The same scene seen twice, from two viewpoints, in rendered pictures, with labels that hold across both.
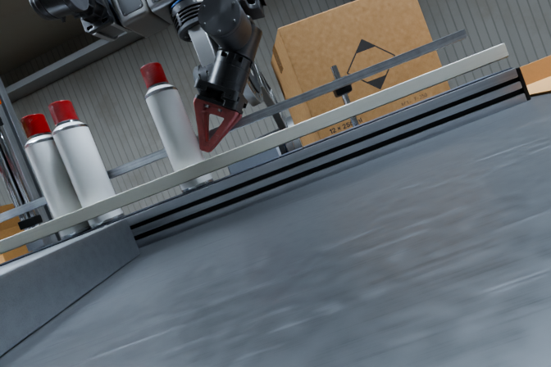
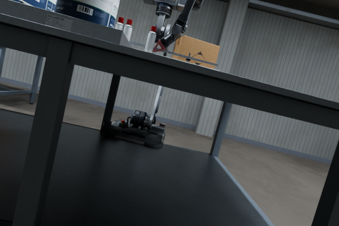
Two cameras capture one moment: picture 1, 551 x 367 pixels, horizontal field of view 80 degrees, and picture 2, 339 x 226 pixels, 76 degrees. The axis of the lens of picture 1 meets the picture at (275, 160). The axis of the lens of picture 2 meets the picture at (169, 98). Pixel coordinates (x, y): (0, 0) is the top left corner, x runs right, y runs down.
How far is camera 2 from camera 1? 0.96 m
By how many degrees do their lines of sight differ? 11
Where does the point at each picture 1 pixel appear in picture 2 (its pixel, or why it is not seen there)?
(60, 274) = not seen: hidden behind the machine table
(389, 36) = (207, 55)
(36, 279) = not seen: hidden behind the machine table
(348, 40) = (197, 49)
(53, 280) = not seen: hidden behind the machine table
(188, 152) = (150, 49)
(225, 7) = (177, 30)
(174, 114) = (153, 40)
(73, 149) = (127, 32)
